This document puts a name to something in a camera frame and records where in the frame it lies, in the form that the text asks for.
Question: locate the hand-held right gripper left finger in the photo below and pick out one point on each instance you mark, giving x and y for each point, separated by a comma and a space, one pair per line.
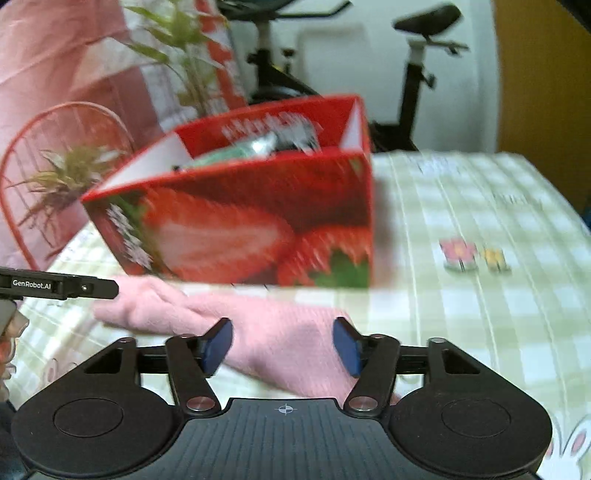
217, 346

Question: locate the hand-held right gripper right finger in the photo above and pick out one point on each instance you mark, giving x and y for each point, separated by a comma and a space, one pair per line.
348, 346

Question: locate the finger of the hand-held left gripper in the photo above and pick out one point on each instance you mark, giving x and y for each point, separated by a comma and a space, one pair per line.
90, 288

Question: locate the pink cloth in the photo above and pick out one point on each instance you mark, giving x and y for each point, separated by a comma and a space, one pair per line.
286, 337

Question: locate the red cardboard box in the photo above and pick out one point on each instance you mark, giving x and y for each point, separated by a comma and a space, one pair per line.
231, 221

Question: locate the person's left hand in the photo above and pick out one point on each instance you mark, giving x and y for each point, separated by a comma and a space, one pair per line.
10, 350

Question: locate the pale green packet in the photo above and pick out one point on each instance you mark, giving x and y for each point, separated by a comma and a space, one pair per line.
226, 154

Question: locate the black exercise bike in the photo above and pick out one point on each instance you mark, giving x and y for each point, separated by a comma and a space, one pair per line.
415, 92

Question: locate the wooden door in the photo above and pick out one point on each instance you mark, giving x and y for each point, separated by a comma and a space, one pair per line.
540, 83

